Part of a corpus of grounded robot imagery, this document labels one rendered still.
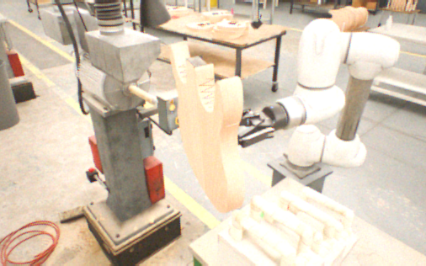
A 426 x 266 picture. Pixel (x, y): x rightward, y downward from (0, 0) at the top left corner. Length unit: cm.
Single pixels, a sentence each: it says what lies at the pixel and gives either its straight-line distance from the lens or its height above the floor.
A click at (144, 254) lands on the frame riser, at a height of 5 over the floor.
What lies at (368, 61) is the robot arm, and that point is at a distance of 145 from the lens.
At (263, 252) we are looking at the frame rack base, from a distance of 94.
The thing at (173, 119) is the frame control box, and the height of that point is 99.
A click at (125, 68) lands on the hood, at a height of 145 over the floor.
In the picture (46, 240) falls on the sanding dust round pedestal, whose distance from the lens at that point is 268.
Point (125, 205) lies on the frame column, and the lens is 213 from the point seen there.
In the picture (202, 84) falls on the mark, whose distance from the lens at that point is 71.
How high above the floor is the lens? 184
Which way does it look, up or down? 31 degrees down
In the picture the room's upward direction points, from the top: straight up
